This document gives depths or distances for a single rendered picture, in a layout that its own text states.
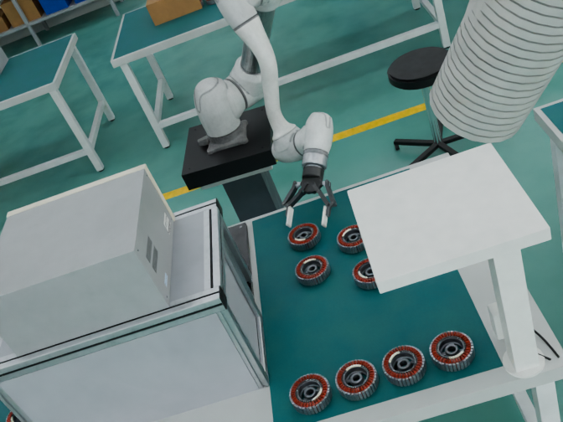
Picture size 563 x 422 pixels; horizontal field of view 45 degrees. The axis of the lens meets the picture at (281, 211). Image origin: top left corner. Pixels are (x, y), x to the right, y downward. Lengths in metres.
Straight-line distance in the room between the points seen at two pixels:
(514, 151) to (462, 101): 2.66
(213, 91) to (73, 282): 1.29
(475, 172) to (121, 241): 0.86
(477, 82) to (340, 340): 1.09
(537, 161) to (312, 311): 1.90
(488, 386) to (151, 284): 0.87
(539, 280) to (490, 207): 1.52
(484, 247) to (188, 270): 0.80
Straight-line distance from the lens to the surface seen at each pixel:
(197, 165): 2.86
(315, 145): 2.39
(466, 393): 1.79
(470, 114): 1.11
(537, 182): 3.53
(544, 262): 3.12
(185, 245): 1.93
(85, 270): 1.70
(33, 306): 1.80
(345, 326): 2.01
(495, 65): 1.05
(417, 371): 1.81
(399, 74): 3.53
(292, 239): 2.31
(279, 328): 2.09
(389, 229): 1.56
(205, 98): 2.79
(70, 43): 5.40
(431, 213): 1.57
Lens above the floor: 2.20
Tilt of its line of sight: 35 degrees down
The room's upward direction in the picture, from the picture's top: 23 degrees counter-clockwise
